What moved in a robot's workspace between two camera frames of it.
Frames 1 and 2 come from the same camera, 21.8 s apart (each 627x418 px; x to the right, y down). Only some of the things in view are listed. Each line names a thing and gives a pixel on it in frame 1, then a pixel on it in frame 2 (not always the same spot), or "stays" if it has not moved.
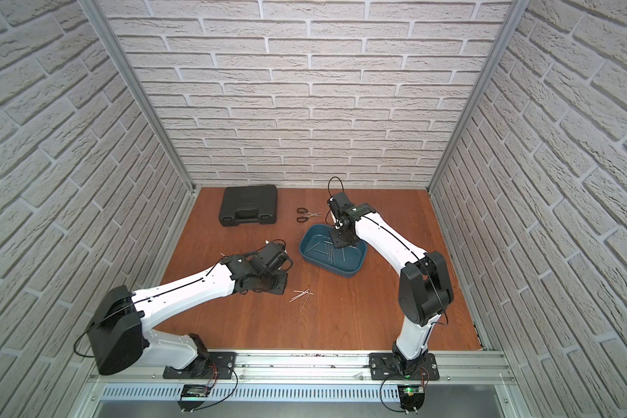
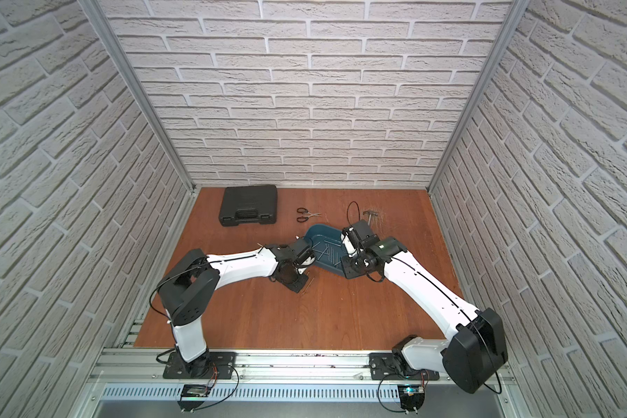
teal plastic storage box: [317, 247] stays
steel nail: [306, 293] -> [308, 286]
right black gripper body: [340, 239] -> [353, 265]
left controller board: [195, 393] stays
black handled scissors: [306, 212] stays
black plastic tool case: [249, 205] stays
